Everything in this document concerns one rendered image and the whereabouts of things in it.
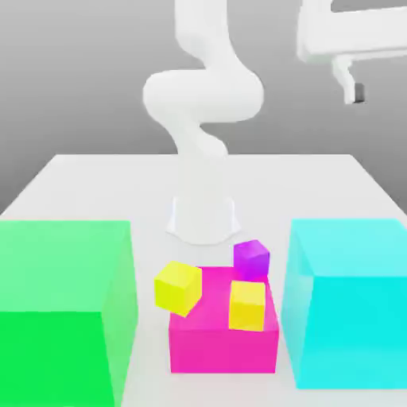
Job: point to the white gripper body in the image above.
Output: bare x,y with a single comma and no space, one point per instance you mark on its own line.
356,35

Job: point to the small golden yellow cube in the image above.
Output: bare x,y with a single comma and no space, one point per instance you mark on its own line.
246,308

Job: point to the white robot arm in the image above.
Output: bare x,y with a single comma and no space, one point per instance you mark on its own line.
203,95

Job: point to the small purple cube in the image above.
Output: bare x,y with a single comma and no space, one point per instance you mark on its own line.
251,260

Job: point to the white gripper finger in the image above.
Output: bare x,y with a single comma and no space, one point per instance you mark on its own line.
349,86

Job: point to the large cyan box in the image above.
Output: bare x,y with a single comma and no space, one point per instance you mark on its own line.
353,318

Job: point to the large green box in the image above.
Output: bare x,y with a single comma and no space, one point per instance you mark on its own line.
54,318

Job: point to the large pink box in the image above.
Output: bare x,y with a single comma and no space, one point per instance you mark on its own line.
219,349

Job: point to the small lemon yellow cube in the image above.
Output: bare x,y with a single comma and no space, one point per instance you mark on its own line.
175,292

